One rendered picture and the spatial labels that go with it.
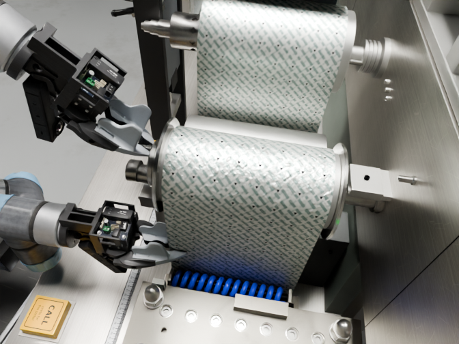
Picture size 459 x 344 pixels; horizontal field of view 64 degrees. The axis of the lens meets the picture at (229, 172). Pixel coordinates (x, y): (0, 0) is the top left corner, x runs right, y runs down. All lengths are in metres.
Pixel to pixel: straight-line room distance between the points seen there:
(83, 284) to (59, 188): 1.43
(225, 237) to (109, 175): 0.53
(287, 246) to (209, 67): 0.33
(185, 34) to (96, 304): 0.57
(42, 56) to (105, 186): 0.57
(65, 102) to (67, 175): 1.81
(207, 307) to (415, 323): 0.36
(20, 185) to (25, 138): 1.76
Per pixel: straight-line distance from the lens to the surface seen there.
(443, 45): 0.55
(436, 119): 0.49
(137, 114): 0.57
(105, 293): 0.87
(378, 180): 0.57
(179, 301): 0.70
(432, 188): 0.46
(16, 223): 0.72
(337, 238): 0.72
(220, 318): 0.69
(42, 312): 0.87
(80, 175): 2.30
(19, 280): 1.78
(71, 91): 0.51
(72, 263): 0.92
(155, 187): 0.52
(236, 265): 0.68
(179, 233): 0.62
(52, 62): 0.52
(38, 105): 0.57
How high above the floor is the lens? 1.68
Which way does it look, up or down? 49 degrees down
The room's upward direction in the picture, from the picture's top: 5 degrees clockwise
